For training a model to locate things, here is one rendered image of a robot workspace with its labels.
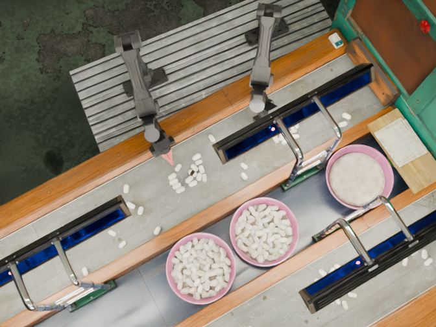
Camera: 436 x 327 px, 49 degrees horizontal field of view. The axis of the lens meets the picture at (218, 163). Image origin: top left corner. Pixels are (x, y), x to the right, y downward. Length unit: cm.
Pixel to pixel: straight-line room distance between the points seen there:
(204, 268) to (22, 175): 144
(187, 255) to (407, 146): 97
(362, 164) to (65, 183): 120
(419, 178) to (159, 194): 103
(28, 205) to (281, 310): 107
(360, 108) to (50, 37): 199
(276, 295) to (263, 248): 19
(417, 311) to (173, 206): 100
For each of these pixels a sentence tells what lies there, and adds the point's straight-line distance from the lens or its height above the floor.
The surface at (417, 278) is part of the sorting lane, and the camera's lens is 199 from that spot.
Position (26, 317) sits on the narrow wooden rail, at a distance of 200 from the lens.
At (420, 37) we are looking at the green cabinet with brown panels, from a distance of 181.
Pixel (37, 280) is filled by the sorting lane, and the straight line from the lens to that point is 201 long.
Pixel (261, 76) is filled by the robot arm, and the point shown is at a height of 101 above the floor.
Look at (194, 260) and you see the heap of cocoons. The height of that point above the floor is 74.
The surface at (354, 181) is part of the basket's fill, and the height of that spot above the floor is 74.
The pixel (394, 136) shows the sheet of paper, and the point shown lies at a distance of 204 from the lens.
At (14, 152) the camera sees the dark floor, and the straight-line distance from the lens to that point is 301.
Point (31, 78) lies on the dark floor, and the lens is 315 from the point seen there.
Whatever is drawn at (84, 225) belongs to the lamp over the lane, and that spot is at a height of 111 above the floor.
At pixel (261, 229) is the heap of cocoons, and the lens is 189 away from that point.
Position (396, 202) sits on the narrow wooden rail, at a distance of 198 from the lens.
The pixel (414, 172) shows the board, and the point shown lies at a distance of 202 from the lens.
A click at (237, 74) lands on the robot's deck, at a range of 217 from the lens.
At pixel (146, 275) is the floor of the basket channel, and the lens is 196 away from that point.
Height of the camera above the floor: 261
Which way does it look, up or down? 74 degrees down
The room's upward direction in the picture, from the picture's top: 6 degrees counter-clockwise
